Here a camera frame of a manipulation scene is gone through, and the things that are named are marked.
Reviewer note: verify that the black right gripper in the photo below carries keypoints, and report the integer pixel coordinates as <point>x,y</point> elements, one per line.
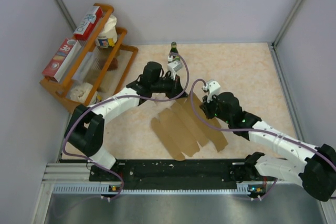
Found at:
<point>205,106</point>

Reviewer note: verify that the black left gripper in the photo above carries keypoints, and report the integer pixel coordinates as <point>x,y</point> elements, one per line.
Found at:
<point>176,87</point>

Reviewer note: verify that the brown cardboard box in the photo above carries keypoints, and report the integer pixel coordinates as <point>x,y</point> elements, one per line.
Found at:
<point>181,131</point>

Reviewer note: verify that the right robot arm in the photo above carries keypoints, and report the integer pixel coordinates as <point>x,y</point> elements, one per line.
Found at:
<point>309,166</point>

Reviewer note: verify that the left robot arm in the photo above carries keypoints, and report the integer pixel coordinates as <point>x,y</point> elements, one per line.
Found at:
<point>86,127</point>

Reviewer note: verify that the red white box upper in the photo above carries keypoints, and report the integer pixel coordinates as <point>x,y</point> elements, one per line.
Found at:
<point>88,23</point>

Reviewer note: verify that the red white box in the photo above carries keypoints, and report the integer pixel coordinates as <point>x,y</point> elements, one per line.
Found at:
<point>62,59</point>
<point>88,23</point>

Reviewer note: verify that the red white box lower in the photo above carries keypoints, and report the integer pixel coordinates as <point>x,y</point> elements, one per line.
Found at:
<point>62,59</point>

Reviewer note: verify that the green glass bottle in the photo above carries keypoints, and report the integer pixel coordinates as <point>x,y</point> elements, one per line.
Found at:
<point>173,54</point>

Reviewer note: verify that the orange wooden rack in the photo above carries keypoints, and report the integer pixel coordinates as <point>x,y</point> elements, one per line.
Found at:
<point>104,68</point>

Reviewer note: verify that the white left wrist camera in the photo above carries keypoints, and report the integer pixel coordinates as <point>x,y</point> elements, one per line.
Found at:
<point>174,64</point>

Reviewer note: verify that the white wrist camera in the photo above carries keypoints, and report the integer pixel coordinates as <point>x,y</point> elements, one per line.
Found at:
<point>174,64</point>
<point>211,87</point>

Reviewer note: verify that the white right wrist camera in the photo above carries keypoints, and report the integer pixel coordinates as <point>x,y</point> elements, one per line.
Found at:
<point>211,87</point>

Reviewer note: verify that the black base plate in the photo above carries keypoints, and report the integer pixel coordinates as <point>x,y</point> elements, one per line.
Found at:
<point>169,174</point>

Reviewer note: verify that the grey cable duct rail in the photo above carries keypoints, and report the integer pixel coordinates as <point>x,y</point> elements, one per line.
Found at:
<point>73,177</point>

